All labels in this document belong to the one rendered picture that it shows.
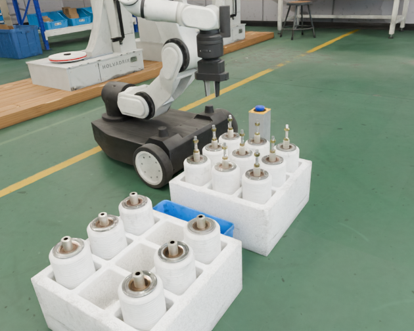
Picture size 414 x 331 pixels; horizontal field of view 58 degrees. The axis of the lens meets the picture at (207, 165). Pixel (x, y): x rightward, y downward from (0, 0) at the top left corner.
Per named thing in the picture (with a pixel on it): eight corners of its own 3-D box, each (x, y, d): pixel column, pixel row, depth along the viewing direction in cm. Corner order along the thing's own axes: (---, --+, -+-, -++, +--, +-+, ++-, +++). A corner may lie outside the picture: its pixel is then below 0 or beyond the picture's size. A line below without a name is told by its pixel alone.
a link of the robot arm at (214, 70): (189, 81, 127) (186, 44, 122) (202, 74, 135) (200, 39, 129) (223, 83, 122) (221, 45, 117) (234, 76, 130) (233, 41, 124)
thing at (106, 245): (91, 278, 107) (78, 227, 99) (115, 259, 114) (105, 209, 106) (115, 291, 102) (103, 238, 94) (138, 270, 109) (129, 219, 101)
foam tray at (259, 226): (173, 222, 141) (168, 181, 133) (226, 178, 170) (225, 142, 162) (267, 257, 121) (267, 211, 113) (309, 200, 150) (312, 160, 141)
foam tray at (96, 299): (47, 328, 101) (29, 278, 93) (144, 246, 130) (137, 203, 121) (157, 404, 81) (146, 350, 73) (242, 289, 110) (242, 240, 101)
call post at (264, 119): (248, 176, 170) (248, 111, 156) (255, 170, 175) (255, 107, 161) (262, 180, 166) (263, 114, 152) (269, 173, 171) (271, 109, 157)
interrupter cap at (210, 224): (181, 230, 96) (181, 228, 96) (197, 215, 101) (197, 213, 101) (205, 239, 92) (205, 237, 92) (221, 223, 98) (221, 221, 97)
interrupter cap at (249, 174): (267, 169, 123) (267, 167, 123) (270, 180, 116) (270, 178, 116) (244, 170, 123) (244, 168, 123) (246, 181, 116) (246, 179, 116)
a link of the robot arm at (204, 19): (215, 31, 115) (173, 25, 117) (218, 27, 123) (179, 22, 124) (217, 9, 112) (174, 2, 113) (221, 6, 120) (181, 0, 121)
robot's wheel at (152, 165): (135, 182, 171) (129, 142, 162) (143, 177, 175) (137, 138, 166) (167, 194, 160) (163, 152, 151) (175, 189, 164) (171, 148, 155)
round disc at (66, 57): (41, 62, 307) (40, 55, 305) (72, 55, 329) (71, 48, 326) (64, 65, 291) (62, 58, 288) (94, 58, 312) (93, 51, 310)
